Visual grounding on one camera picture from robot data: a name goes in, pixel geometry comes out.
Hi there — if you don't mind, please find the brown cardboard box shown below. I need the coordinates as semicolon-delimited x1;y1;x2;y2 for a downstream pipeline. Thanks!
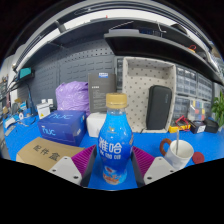
15;136;86;172

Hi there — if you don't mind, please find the grey small-parts drawer cabinet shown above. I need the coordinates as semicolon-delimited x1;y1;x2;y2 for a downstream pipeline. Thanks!
175;66;198;98
173;95;191;121
196;73;215;101

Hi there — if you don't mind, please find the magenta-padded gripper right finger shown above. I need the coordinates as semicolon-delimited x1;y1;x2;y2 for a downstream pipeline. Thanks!
131;146;177;187

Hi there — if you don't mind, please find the black hard case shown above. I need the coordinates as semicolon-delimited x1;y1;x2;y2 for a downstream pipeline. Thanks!
145;84;173;131

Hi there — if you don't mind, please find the blue drink bottle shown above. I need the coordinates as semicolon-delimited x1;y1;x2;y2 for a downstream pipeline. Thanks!
96;92;134;186

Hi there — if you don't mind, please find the purple plastic bag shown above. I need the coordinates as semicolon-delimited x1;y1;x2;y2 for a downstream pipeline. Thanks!
54;80;91;117

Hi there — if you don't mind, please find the flat black zip case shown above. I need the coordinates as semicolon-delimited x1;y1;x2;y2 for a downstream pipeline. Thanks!
203;117;220;134

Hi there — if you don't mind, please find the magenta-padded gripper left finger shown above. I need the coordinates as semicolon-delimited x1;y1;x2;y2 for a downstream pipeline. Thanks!
48;144;99;188

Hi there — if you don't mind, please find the green potted plant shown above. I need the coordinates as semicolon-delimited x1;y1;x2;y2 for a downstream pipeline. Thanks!
210;91;224;129

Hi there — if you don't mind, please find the flat round red coaster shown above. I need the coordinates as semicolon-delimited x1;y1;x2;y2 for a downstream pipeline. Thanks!
192;151;206;165

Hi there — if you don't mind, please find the dark overhead shelf unit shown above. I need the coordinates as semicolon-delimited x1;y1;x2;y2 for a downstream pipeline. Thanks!
103;19;224;86

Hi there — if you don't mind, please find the clear organizer with colourful parts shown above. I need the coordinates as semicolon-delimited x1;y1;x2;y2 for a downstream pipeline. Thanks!
188;99;212;122

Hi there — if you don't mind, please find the dark grey flat box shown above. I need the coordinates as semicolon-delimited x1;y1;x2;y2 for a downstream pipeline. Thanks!
87;72;117;114

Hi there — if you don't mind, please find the metal spoon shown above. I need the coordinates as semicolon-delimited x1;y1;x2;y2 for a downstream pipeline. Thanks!
175;128;181;156

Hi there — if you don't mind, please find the yellow multimeter with red leads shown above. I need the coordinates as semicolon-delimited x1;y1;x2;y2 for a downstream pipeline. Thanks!
168;115;192;134

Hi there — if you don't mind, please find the black box with white label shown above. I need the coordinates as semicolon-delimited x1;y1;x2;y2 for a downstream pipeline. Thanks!
188;119;207;135

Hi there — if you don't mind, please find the white ribbed mug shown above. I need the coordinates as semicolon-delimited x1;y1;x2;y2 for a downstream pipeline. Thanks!
159;137;195;171

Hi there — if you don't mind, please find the small white labelled box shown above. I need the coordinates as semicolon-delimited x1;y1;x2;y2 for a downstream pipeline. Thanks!
35;102;52;120

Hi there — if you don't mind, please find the blue printed box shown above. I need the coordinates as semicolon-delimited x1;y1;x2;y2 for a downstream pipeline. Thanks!
37;109;88;147

